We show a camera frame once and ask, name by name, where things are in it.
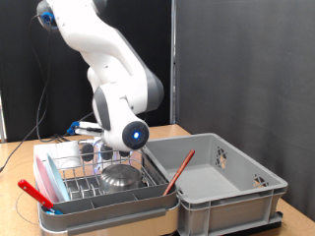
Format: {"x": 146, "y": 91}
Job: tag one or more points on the red wooden spoon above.
{"x": 180, "y": 170}

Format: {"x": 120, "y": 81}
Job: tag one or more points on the grey dish rack tray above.
{"x": 114, "y": 209}

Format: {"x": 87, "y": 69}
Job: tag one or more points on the metal background pole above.
{"x": 173, "y": 65}

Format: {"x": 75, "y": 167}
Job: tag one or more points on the pink plate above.
{"x": 44, "y": 182}

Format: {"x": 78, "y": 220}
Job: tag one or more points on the grey plastic crate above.
{"x": 229, "y": 206}

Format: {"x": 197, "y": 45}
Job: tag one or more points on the stainless steel cup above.
{"x": 119, "y": 178}

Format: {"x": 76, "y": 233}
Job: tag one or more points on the light blue plate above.
{"x": 57, "y": 178}

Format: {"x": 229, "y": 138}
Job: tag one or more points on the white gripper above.
{"x": 88, "y": 128}

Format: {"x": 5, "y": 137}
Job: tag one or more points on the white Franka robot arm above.
{"x": 111, "y": 72}

